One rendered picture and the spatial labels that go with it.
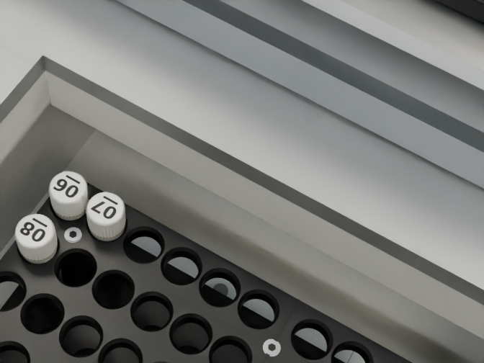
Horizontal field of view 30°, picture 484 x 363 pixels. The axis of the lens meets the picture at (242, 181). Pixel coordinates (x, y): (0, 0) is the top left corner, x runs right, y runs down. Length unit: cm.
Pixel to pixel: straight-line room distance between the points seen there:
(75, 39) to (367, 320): 16
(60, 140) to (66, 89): 8
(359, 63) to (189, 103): 5
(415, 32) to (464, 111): 3
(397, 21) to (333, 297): 16
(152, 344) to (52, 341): 3
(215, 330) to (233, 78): 8
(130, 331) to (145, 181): 11
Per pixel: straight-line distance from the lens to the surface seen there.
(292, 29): 25
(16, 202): 36
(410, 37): 24
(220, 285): 35
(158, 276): 29
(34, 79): 28
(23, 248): 29
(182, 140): 27
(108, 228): 29
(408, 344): 36
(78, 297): 29
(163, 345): 28
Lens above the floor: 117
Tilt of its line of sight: 61 degrees down
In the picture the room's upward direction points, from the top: 11 degrees clockwise
